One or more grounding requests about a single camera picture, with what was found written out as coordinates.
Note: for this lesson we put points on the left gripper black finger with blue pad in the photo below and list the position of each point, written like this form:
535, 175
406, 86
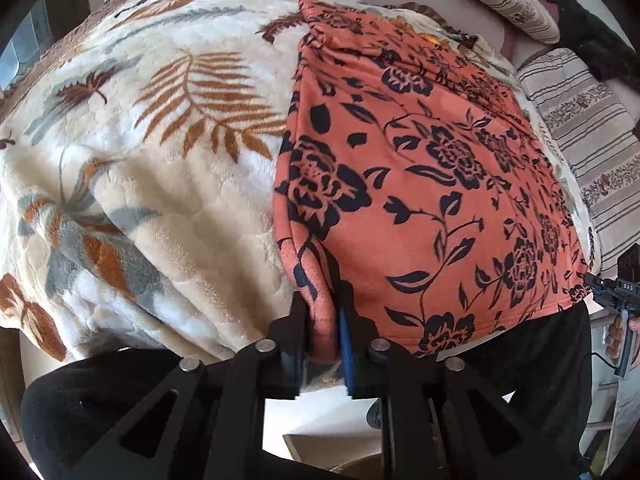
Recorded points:
440, 420

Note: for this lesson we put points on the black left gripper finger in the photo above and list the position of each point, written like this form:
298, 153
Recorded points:
596, 284
206, 421

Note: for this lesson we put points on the orange black floral garment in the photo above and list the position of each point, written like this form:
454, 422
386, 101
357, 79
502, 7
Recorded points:
412, 188

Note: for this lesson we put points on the person's right hand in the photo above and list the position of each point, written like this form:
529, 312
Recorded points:
615, 336

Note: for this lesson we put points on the person's black trousers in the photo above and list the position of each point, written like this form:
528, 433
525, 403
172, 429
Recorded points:
544, 364

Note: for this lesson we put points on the striped floral folded quilt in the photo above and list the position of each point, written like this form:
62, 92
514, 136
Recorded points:
595, 134

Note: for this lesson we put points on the black garment on bed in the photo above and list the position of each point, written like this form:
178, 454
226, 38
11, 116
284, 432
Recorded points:
602, 50

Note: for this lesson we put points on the cream leaf pattern blanket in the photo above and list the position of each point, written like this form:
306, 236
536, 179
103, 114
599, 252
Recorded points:
138, 160

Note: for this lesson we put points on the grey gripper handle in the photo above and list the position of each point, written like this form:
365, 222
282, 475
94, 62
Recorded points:
627, 347

